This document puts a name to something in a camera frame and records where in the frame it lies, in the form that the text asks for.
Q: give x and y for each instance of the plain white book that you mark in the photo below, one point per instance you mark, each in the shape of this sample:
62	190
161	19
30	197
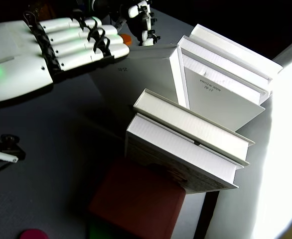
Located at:
230	48

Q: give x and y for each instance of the red hardcover book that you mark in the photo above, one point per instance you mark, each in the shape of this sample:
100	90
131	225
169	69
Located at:
136	199

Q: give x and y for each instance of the orange block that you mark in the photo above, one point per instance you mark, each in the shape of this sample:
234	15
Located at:
126	39

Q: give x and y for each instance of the grey spine book Chinese print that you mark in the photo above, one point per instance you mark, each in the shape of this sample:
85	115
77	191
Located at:
186	120

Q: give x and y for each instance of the grey table cloth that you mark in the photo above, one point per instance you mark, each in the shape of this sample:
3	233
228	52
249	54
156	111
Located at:
48	149

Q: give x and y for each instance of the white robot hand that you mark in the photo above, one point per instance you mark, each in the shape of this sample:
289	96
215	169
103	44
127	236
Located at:
11	62
146	25

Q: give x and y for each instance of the pink round block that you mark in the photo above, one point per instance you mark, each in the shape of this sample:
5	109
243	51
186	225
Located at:
34	234

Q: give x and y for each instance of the white book grey lettering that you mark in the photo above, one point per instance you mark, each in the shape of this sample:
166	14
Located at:
223	64

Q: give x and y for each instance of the white FASHIONINDIA book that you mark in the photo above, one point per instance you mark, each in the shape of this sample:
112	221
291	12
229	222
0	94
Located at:
148	74

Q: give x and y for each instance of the white book pale lettering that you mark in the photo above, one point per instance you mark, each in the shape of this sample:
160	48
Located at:
218	104

